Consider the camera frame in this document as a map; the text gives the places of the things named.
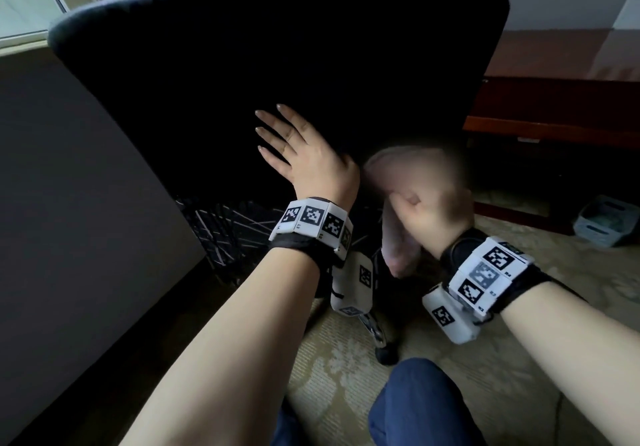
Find person's right hand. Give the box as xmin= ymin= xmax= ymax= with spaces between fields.
xmin=387 ymin=146 xmax=476 ymax=261

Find person's left hand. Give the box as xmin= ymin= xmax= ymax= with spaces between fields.
xmin=255 ymin=104 xmax=361 ymax=212

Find pink cleaning cloth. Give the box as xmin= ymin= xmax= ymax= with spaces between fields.
xmin=362 ymin=144 xmax=449 ymax=279

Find black office chair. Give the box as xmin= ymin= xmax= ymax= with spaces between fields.
xmin=48 ymin=0 xmax=511 ymax=367

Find person's left forearm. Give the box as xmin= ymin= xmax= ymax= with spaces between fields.
xmin=119 ymin=248 xmax=321 ymax=446

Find person's right forearm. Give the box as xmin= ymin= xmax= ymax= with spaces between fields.
xmin=499 ymin=281 xmax=640 ymax=446

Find left wrist marker band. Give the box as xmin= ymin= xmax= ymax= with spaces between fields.
xmin=267 ymin=197 xmax=355 ymax=269

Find wrist marker band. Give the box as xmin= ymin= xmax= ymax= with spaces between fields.
xmin=439 ymin=228 xmax=556 ymax=317
xmin=267 ymin=197 xmax=355 ymax=269

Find right wrist marker band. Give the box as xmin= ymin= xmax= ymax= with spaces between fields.
xmin=439 ymin=228 xmax=556 ymax=317

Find pale blue basket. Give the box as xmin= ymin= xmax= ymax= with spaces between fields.
xmin=572 ymin=194 xmax=640 ymax=249

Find red wooden table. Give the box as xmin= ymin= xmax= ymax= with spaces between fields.
xmin=462 ymin=28 xmax=640 ymax=235

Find blue trousers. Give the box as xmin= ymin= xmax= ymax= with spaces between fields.
xmin=269 ymin=358 xmax=489 ymax=446

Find beige window sill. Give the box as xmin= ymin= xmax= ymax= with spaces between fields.
xmin=0 ymin=38 xmax=51 ymax=58

